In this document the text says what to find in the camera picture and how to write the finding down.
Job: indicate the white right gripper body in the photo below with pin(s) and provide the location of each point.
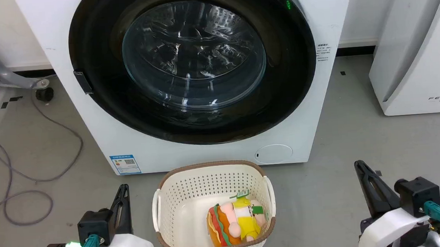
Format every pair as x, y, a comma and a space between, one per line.
386, 232

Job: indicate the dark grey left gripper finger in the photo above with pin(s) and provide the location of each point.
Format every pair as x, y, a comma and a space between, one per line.
116, 212
127, 219

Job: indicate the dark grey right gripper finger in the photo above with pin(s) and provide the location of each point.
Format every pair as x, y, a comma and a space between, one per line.
368, 194
387, 197

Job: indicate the white front-load washing machine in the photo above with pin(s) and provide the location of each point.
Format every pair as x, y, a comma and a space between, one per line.
96, 124

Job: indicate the black round washer door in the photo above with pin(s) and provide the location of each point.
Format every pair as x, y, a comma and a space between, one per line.
286, 80

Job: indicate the cream perforated laundry basket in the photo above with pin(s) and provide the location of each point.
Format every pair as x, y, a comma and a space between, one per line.
179, 204

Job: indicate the hamburger plush toy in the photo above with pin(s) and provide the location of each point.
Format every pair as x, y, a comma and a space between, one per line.
231, 223

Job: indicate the white air purifier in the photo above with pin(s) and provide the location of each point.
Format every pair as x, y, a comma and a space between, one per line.
413, 67

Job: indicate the black caster wheel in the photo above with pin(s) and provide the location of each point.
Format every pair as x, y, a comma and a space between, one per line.
44, 94

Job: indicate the black floor tape mark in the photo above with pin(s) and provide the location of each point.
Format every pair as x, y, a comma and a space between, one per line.
11, 101

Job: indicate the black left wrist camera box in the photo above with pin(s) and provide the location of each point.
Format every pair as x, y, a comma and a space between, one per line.
93, 225

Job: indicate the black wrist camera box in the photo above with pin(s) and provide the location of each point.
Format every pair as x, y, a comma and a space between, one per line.
418, 195
93, 225

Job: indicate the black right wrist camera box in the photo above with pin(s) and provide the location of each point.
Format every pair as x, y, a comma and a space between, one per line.
418, 195

